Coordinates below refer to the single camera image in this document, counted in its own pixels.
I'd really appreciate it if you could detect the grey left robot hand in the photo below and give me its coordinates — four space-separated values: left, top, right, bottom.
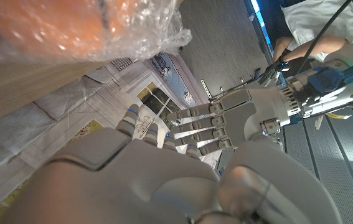
166 86 292 156

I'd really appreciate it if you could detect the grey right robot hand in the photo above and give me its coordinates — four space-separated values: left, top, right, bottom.
0 104 342 224

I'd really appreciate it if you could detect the black gloved person hand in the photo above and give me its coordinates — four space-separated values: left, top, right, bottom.
258 58 289 87

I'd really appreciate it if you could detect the clear bubble wrap sheet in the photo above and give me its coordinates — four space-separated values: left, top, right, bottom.
0 0 192 66

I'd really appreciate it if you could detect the orange basketball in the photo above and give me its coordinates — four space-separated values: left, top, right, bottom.
0 0 146 63

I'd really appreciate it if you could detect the bare person forearm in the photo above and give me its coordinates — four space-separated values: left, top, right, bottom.
272 34 350 63

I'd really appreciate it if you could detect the person in white shirt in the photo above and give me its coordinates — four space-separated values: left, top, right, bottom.
280 0 353 63

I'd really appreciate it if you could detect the printed window backdrop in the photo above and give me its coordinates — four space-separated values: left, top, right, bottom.
0 52 224 220

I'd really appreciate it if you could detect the perforated metal bracket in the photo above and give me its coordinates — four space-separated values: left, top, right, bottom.
200 79 214 100

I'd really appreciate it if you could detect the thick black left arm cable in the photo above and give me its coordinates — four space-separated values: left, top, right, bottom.
297 0 351 75

